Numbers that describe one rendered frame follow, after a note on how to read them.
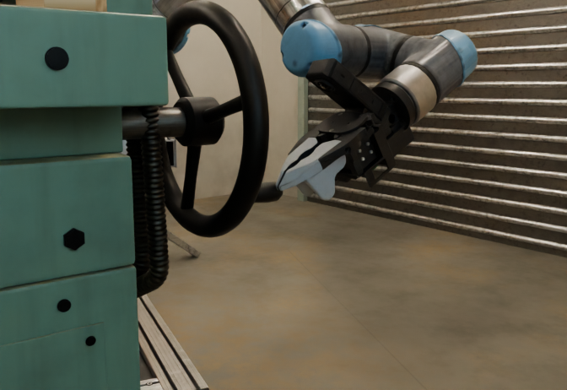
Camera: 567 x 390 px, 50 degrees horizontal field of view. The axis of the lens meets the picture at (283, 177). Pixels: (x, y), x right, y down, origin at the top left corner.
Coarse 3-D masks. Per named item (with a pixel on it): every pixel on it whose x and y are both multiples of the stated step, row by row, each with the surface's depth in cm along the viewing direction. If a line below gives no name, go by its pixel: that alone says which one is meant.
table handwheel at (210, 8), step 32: (224, 32) 66; (256, 64) 64; (192, 96) 77; (256, 96) 63; (128, 128) 68; (160, 128) 71; (192, 128) 72; (256, 128) 64; (192, 160) 76; (256, 160) 64; (192, 192) 78; (256, 192) 67; (192, 224) 76; (224, 224) 70
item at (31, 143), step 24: (0, 120) 44; (24, 120) 45; (48, 120) 46; (72, 120) 47; (96, 120) 48; (120, 120) 49; (0, 144) 44; (24, 144) 45; (48, 144) 46; (72, 144) 47; (96, 144) 48; (120, 144) 49
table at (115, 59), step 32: (0, 32) 35; (32, 32) 36; (64, 32) 37; (96, 32) 38; (128, 32) 39; (160, 32) 41; (0, 64) 35; (32, 64) 36; (64, 64) 37; (96, 64) 38; (128, 64) 40; (160, 64) 41; (0, 96) 35; (32, 96) 36; (64, 96) 38; (96, 96) 39; (128, 96) 40; (160, 96) 41
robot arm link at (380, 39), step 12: (360, 24) 93; (372, 24) 92; (372, 36) 85; (384, 36) 87; (396, 36) 88; (408, 36) 87; (372, 48) 85; (384, 48) 87; (396, 48) 86; (372, 60) 85; (384, 60) 87; (372, 72) 87; (384, 72) 88
